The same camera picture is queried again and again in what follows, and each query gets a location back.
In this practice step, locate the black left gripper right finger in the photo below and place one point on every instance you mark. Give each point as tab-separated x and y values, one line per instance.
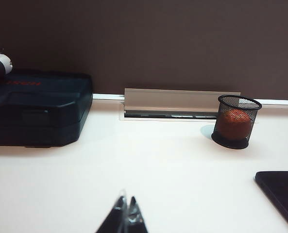
136	221

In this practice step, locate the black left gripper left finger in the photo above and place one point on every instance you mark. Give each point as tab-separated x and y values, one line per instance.
114	221

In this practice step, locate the dark blue tool case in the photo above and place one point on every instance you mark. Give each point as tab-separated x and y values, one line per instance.
37	109

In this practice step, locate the black mesh pen holder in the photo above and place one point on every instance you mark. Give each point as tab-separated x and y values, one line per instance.
231	143

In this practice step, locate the orange ball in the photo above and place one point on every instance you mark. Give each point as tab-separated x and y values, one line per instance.
233	123

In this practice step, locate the black smartphone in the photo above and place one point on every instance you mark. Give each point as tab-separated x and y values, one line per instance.
282	191

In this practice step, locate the brown fabric desk partition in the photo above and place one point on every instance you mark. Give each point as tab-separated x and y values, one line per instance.
143	36

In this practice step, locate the white and grey handheld device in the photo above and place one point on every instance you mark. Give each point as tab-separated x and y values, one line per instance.
0	61

